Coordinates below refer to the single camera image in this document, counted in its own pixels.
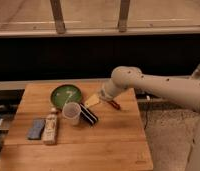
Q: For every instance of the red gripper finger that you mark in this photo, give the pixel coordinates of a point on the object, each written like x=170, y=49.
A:
x=114, y=104

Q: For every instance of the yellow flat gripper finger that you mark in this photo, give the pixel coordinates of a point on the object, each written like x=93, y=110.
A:
x=92, y=100

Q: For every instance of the blue sponge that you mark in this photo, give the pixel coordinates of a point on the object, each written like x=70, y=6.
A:
x=35, y=131

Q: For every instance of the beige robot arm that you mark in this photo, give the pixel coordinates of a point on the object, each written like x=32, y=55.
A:
x=184, y=92

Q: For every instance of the black striped rectangular block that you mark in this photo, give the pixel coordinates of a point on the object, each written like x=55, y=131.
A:
x=89, y=116

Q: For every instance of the clear plastic cup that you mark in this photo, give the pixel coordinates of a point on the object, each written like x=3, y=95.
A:
x=71, y=111

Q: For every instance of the white bottle with label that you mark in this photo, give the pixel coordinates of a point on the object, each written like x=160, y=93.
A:
x=50, y=130

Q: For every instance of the right metal frame leg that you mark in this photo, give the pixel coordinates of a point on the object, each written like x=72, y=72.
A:
x=123, y=15

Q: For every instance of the metal frame leg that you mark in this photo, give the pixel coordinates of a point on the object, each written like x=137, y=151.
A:
x=58, y=16
x=123, y=15

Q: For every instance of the left metal frame leg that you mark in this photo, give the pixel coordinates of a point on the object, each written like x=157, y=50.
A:
x=58, y=16

